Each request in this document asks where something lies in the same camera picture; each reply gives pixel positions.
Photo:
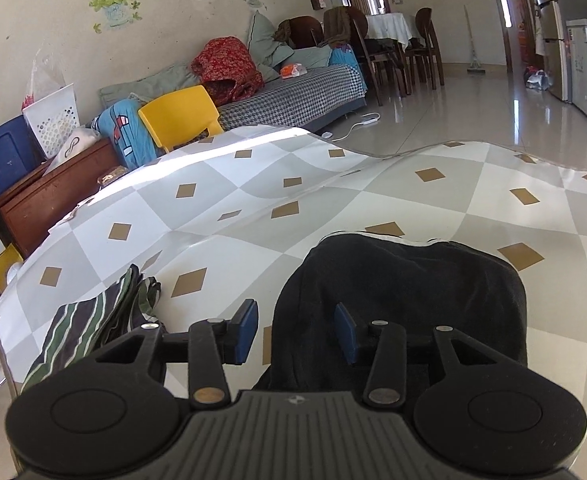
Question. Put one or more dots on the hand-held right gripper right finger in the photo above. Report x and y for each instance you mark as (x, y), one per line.
(346, 332)

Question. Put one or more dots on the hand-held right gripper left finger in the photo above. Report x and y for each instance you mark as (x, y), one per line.
(246, 332)

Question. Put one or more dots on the black t-shirt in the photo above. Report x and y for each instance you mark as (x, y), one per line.
(403, 280)

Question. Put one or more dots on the grey white checkered tablecloth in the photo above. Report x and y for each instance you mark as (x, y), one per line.
(323, 175)

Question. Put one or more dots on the green striped folded shirt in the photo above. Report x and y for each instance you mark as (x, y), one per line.
(73, 325)

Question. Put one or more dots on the white power strip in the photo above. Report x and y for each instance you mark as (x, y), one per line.
(368, 119)

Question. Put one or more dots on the yellow plastic chair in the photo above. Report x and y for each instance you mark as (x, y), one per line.
(178, 112)

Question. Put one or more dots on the brown wooden cabinet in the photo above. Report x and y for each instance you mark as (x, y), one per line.
(48, 200)

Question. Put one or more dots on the blue cartoon blanket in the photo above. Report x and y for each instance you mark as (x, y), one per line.
(121, 130)

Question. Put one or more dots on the houndstooth sofa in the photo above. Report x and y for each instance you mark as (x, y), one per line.
(293, 95)

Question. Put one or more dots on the yellow cardboard box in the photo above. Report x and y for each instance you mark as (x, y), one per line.
(3, 267)

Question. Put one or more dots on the white paper bag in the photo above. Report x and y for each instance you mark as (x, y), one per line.
(76, 145)

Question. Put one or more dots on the orange snack packet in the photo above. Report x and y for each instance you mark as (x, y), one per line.
(292, 71)

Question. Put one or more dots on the grey-green quilt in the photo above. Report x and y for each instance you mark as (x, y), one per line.
(158, 80)

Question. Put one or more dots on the red patterned cloth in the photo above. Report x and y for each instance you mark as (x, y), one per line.
(226, 65)

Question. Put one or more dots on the pale teal cushion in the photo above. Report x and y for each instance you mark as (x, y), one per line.
(308, 57)

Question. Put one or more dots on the white perforated basket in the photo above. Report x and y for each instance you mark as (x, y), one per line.
(53, 120)

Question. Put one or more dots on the dark wooden dining chair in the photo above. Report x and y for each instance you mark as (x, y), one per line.
(423, 50)
(348, 45)

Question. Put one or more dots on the teal pillow with dark piping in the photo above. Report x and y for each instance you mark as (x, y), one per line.
(266, 40)

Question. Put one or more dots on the blue plastic bin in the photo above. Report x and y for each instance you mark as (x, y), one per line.
(3, 155)

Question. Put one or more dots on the dining table with white cloth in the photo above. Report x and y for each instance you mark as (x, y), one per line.
(393, 25)

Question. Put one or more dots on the shiny plastic bag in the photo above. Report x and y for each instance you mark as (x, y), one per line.
(537, 80)

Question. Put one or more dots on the silver refrigerator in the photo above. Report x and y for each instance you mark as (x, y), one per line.
(558, 20)

